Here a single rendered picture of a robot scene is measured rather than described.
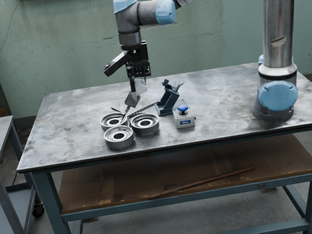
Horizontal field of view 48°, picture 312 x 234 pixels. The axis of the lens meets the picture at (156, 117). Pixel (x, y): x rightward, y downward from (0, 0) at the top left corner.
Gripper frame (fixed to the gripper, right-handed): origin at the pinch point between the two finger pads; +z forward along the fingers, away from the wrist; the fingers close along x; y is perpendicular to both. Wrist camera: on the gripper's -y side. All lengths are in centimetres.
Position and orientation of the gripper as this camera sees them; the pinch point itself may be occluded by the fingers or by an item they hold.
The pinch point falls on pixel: (133, 96)
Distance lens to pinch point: 128.3
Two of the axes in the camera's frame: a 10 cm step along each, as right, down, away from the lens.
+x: -1.6, -4.8, 8.6
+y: 9.8, -1.8, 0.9
